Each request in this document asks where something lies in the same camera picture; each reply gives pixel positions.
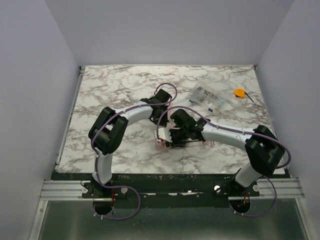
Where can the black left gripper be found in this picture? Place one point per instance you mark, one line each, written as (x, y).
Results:
(155, 119)

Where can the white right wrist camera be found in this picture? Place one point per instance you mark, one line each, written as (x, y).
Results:
(162, 134)

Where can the white tissue packet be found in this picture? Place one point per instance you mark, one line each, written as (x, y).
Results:
(208, 98)

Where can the pink folding umbrella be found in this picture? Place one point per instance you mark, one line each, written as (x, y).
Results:
(189, 125)

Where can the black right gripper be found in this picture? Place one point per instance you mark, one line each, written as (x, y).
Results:
(174, 137)

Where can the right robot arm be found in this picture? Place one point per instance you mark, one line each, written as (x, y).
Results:
(263, 149)

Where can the orange tape measure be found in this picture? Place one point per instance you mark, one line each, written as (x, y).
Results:
(240, 93)

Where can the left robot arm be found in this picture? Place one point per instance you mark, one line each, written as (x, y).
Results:
(109, 128)

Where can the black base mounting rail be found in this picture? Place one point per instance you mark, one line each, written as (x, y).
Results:
(129, 190)

